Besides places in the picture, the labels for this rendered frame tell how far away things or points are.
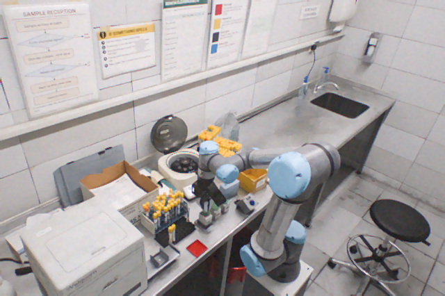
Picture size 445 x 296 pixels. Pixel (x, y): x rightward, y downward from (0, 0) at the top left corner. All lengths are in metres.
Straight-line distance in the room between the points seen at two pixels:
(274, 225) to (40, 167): 1.03
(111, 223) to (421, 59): 2.84
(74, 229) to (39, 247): 0.10
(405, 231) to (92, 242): 1.75
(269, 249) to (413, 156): 2.63
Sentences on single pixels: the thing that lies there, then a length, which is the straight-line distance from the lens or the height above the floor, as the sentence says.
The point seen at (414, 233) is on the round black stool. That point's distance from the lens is 2.25.
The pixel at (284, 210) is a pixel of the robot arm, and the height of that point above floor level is 1.36.
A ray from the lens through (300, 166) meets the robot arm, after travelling 0.84.
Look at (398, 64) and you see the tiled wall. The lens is 3.36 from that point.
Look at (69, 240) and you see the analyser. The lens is 1.14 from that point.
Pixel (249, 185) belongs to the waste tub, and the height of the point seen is 0.93.
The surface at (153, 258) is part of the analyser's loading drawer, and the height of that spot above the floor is 0.94.
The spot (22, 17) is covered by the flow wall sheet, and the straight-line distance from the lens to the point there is 1.31.
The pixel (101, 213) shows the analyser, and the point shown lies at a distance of 1.19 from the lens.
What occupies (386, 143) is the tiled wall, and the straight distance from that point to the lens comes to 3.59.
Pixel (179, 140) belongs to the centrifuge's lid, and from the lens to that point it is 1.84.
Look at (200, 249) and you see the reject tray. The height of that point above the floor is 0.88.
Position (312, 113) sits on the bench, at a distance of 2.71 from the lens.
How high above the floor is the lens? 2.00
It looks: 34 degrees down
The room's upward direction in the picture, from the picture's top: 6 degrees clockwise
